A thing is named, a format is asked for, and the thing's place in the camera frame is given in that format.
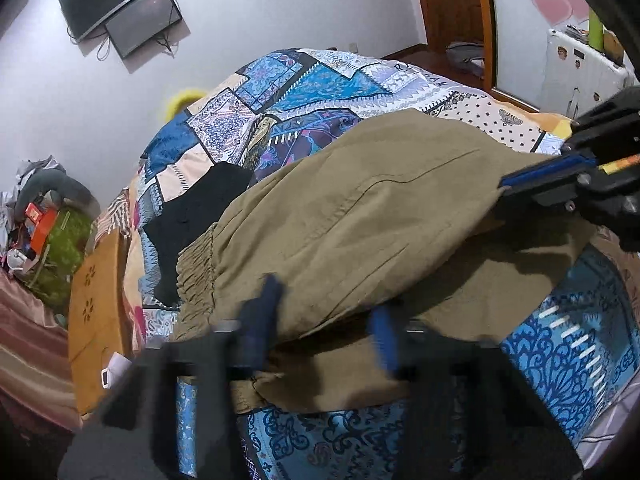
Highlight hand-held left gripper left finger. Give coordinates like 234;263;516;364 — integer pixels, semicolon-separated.
60;274;284;480

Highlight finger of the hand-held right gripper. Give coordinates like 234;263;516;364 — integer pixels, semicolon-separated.
560;86;640;162
499;155;640;252

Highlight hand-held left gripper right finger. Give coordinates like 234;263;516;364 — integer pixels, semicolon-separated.
369;304;585;480

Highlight khaki pants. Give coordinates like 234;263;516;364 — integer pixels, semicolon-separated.
172;107;601;416

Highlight black cloth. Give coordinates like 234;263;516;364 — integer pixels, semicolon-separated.
142;161;253;307

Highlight grey bag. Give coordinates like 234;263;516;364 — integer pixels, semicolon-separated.
444;41;489;79

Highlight wooden lap tray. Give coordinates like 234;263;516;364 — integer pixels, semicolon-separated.
66;230;135;417

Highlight striped pink pillow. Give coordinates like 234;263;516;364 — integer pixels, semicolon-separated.
95;187;136;241

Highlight green storage box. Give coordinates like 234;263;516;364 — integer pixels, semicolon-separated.
27;205;97;307

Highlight yellow curved foam tube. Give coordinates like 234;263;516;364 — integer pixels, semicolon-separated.
161;87;205;122

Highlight orange box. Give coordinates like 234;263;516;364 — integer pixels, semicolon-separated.
24;201;61;257

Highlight blue patchwork quilt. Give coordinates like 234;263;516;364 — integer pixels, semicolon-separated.
90;47;640;480

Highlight grey long pillow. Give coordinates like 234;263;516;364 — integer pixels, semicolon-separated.
16;166;102;217

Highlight white round object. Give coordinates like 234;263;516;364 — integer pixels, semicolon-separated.
4;249;30;275

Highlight pile of grey clothes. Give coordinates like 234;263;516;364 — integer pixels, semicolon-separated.
0;156;67;211

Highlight black monitor cable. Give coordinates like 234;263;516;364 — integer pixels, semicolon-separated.
69;29;112;62
156;0;180;57

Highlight small wall monitor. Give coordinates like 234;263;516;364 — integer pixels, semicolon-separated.
104;0;184;60

